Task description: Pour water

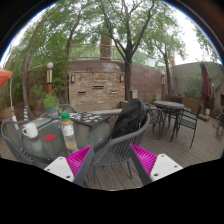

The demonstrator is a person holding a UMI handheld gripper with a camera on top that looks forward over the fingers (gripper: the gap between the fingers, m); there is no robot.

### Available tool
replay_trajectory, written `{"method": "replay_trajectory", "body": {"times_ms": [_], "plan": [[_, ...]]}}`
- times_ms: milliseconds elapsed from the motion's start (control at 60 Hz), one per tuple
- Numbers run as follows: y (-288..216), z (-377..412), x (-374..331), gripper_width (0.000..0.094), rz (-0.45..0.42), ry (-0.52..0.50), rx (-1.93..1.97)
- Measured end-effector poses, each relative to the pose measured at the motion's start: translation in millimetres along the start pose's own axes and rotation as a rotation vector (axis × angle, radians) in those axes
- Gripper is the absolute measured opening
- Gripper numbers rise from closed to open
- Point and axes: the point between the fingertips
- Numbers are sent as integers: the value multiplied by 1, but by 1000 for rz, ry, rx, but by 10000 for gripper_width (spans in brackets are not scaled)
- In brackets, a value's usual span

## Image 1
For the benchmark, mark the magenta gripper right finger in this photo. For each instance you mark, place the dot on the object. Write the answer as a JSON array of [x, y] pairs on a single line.
[[152, 167]]

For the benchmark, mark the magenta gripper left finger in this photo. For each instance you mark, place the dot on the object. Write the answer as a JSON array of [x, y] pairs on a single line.
[[74, 167]]

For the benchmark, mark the round glass patio table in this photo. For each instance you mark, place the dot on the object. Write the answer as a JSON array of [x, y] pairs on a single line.
[[46, 152]]

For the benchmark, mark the grey woven patio chair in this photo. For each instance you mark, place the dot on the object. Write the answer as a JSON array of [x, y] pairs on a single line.
[[116, 151]]

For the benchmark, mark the red round coaster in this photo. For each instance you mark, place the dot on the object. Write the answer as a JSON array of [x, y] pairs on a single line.
[[50, 137]]

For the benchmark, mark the clear bottle green cap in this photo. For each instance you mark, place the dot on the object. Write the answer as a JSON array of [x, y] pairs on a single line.
[[68, 132]]

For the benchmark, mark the black stickered laptop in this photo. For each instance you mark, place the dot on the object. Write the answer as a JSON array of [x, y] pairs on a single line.
[[89, 119]]

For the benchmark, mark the black jacket on chair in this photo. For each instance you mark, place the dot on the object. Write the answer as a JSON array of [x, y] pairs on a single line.
[[131, 118]]

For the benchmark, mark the white ceramic mug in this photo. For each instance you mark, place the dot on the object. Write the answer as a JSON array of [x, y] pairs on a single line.
[[30, 130]]

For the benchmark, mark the black metal chair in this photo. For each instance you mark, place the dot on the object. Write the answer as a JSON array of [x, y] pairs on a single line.
[[185, 118]]

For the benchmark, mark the round dark background table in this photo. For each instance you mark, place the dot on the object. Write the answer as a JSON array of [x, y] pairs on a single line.
[[168, 106]]

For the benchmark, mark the potted green plant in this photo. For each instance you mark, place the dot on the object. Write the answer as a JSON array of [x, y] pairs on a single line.
[[51, 104]]

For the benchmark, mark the grey chair at left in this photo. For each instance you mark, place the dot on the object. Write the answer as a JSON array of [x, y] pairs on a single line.
[[12, 134]]

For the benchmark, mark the blue yellow striped cone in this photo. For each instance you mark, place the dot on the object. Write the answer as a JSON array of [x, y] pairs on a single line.
[[25, 114]]

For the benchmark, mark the closed maroon patio umbrella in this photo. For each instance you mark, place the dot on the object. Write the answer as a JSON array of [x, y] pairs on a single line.
[[206, 89]]

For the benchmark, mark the orange umbrella canopy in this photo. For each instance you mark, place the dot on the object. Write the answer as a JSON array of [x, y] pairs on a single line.
[[5, 75]]

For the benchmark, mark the large central tree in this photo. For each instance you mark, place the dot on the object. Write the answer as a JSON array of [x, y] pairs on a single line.
[[134, 25]]

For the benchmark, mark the stone brick fountain wall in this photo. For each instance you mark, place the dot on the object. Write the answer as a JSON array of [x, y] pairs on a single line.
[[96, 84]]

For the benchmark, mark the globe lamp post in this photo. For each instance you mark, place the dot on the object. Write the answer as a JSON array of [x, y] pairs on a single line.
[[49, 78]]

